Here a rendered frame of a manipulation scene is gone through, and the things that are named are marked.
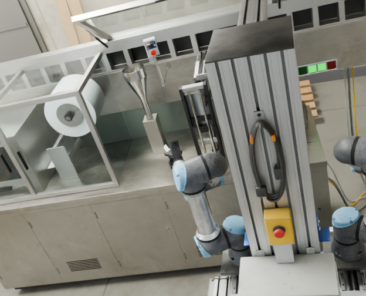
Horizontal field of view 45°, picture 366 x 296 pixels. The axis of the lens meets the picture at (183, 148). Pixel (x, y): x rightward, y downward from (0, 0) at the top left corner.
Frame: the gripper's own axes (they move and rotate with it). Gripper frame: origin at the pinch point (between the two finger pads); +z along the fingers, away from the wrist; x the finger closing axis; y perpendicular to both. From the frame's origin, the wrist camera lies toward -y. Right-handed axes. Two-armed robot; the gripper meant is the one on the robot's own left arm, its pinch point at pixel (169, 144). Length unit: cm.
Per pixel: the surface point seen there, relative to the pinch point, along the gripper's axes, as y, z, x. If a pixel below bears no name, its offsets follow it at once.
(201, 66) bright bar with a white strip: -25, 40, 34
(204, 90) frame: -21.0, 13.1, 27.1
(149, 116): 5.0, 49.2, -1.7
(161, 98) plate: 4, 70, 11
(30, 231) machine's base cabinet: 71, 52, -98
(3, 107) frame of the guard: -25, 46, -85
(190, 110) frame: -6.7, 20.4, 19.5
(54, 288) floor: 138, 61, -100
